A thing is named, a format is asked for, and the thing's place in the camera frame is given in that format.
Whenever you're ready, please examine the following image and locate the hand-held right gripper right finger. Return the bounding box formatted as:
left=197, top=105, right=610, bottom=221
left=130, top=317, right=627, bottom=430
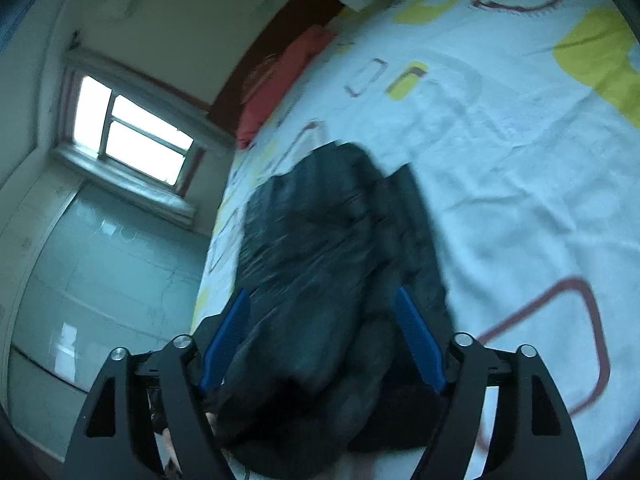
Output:
left=395, top=287, right=588, bottom=480

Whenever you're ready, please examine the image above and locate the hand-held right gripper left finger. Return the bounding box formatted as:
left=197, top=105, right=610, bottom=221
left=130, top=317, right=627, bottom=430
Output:
left=64, top=288, right=251, bottom=480

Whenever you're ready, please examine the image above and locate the black puffer jacket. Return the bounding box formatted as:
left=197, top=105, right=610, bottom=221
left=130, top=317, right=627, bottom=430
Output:
left=207, top=141, right=453, bottom=478

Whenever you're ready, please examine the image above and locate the bed with patterned sheet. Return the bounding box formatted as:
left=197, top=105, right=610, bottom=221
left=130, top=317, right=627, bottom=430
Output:
left=187, top=0, right=640, bottom=480

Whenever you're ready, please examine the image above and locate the pink pillow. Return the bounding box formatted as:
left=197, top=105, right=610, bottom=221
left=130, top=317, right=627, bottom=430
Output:
left=235, top=25, right=337, bottom=151

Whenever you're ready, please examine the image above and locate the wooden headboard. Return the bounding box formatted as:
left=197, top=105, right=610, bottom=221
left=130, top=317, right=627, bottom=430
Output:
left=207, top=0, right=346, bottom=133

